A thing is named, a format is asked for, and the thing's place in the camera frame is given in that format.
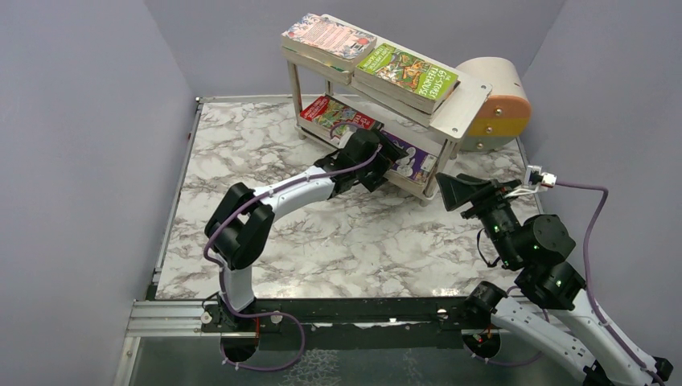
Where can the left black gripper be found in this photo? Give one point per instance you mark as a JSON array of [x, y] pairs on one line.
[[376, 162]]

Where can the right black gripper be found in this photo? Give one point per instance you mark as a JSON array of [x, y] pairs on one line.
[[480, 195]]

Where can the white two-tier shelf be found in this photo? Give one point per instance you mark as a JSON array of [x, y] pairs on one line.
[[443, 138]]

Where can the purple cartoon book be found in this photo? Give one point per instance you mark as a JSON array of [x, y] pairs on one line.
[[417, 165]]

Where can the red 13-storey treehouse book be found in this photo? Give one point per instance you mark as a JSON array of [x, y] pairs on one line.
[[322, 114]]

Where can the green 65-storey treehouse book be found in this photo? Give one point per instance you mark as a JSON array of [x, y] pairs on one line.
[[406, 77]]

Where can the pink floral book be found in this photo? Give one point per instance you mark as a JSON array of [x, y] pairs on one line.
[[329, 42]]

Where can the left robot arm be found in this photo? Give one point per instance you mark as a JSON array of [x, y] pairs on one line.
[[238, 230]]

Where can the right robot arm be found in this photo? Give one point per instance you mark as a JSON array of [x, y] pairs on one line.
[[588, 344]]

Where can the round wooden drawer box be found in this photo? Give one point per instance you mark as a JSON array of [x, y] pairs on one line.
[[506, 112]]

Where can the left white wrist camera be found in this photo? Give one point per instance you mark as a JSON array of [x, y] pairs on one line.
[[344, 139]]

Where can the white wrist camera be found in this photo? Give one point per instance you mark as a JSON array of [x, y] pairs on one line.
[[344, 139], [535, 180]]

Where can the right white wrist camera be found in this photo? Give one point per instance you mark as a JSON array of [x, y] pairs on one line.
[[535, 180]]

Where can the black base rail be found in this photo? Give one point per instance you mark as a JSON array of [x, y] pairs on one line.
[[315, 323]]

